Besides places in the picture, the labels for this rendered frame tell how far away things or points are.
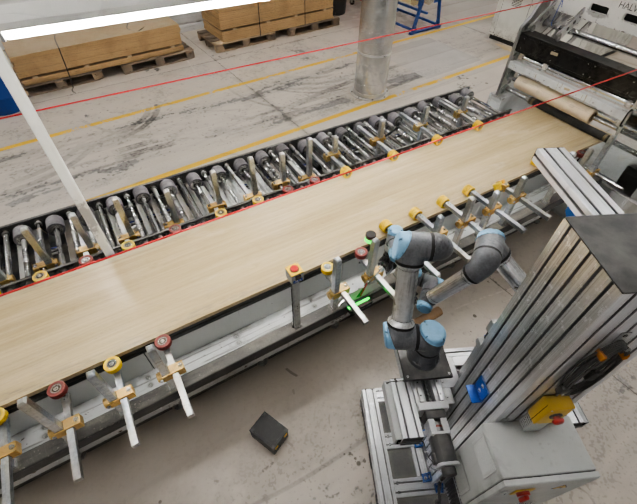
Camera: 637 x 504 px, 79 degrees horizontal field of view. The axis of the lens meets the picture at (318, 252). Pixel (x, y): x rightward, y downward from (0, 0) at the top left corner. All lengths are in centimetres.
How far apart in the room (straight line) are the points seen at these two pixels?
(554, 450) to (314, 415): 159
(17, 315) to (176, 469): 129
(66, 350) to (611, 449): 333
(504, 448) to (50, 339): 215
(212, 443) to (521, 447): 189
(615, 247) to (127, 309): 215
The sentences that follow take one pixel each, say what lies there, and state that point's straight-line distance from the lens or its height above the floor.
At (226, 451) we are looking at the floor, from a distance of 285.
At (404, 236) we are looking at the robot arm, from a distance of 153.
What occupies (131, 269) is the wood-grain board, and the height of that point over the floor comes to 90.
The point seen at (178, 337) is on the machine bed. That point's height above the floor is 80.
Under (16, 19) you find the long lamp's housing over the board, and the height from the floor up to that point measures 235.
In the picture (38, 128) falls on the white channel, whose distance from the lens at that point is 228.
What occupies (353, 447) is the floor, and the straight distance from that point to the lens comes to 282.
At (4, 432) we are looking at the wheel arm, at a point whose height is 84.
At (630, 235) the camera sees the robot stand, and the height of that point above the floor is 203.
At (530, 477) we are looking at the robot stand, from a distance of 168.
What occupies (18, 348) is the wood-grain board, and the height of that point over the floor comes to 90.
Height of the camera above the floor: 270
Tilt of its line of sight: 48 degrees down
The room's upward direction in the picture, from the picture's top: 1 degrees clockwise
